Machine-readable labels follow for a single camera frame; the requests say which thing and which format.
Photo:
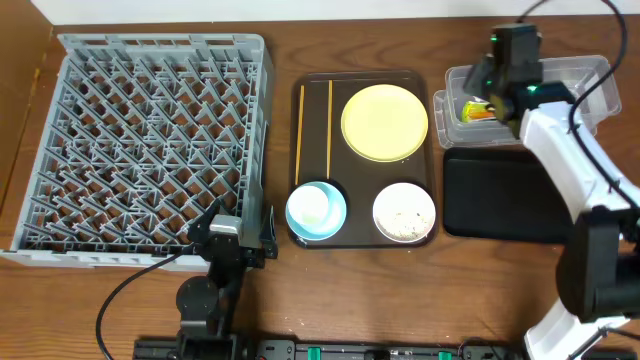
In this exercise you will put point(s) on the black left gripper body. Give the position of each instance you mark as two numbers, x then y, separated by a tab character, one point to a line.
245	253

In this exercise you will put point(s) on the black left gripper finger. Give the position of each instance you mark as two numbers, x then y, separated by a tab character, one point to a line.
207	217
267	234

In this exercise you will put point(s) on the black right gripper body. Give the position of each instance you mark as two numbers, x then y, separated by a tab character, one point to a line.
480	73

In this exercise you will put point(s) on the light blue bowl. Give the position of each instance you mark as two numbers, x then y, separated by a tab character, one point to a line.
333	222

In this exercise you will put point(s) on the green snack wrapper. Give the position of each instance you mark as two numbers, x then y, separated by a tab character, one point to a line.
477	111

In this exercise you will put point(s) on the yellow plate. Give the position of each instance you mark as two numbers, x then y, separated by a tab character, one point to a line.
384	123

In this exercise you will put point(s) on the white bowl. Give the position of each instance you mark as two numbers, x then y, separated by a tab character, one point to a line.
404	213

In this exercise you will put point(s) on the white cup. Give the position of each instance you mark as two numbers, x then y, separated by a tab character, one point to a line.
308	205

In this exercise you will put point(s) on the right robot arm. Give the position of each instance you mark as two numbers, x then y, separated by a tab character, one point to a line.
598	287

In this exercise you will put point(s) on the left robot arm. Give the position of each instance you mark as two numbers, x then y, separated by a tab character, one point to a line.
207	303

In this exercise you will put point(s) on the grey dishwasher rack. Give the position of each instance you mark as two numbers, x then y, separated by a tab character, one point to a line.
143	133

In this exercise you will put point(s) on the black waste tray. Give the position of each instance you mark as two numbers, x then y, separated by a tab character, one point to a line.
503	195

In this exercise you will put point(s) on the clear plastic bin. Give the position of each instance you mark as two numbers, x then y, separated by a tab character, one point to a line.
577	73

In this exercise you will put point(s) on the dark brown serving tray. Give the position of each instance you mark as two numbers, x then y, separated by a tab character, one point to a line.
358	179

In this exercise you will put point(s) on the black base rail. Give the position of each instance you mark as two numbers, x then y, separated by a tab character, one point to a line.
291	350

